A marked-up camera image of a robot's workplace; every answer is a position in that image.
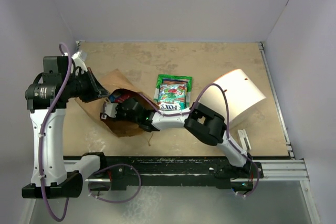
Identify purple cable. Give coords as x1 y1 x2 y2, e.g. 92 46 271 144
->
39 42 73 222
103 82 260 198

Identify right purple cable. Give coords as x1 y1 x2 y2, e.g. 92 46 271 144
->
103 82 260 198

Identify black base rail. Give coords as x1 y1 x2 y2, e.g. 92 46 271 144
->
87 156 264 191

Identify blue Burts chilli crisps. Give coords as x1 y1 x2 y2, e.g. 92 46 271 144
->
157 80 187 104

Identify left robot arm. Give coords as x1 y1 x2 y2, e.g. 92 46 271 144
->
22 54 109 199

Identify teal Fox's candy bag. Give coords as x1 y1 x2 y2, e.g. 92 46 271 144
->
157 83 187 111

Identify aluminium table frame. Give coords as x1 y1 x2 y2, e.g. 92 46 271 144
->
64 41 320 223

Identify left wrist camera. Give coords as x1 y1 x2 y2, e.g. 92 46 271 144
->
71 50 87 72

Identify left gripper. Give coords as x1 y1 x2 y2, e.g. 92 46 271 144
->
64 67 110 103

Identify light blue white snack packet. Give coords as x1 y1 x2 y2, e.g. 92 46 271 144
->
109 90 132 103

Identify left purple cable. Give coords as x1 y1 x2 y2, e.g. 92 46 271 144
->
39 42 73 222

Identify brown paper bag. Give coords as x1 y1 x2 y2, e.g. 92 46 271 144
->
75 69 158 137

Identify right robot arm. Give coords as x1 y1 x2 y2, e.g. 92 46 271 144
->
112 98 252 177

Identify small aluminium bracket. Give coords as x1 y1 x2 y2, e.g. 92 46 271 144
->
237 129 252 152

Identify green Chuba cassava chips bag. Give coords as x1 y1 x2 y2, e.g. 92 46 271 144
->
154 74 193 108

